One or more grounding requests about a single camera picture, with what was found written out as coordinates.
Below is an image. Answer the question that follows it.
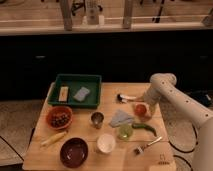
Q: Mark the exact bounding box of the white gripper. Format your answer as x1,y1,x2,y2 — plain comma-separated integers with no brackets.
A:
133,84,164,120

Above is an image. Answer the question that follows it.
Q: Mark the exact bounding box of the blue sponge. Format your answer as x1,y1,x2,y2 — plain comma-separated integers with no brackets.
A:
73,87,90,102

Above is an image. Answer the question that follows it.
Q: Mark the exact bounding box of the black cable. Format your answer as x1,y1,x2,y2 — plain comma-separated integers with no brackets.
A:
168,123,200,171

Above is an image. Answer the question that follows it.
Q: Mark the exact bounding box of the orange bowl with grapes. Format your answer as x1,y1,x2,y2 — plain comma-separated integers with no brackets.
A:
46,106,73,130

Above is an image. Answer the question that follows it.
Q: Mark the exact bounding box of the small metal cup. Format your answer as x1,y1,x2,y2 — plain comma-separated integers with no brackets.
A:
91,112,104,129

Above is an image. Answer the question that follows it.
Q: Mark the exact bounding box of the yellow corn cob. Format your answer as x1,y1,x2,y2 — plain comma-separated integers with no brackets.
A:
41,131,67,147

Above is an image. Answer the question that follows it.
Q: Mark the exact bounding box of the green plastic tray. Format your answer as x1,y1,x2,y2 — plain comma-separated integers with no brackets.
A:
48,74,102,109

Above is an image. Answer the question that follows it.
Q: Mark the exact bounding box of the white paper cup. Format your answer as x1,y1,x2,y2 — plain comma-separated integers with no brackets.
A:
96,134,116,154

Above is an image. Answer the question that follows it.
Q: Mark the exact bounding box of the metal fork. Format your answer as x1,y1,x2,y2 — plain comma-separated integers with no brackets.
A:
133,136,162,155

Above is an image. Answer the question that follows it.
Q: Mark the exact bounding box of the green chili pepper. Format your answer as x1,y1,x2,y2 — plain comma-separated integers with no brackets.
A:
132,123,157,137

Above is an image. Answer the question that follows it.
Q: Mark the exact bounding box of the grey folded cloth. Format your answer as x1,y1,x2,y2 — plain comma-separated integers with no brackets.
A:
109,110,134,127

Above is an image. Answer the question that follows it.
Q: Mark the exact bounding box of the green plastic cup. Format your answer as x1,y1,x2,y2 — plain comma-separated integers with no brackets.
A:
119,124,133,140

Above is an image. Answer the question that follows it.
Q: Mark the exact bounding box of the red apple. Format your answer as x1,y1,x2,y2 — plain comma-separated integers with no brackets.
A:
134,103,148,118

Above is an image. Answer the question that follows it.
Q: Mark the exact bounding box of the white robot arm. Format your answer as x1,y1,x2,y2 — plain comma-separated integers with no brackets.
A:
142,73,213,171

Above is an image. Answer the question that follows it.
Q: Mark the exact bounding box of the wooden block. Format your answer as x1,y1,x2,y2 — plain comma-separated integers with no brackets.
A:
58,86,69,102

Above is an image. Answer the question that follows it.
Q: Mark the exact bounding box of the dark maroon bowl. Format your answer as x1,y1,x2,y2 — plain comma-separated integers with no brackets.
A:
60,137,88,168

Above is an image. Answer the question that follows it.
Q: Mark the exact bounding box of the white handled brush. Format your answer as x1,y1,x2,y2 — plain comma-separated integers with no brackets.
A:
117,94,143,103

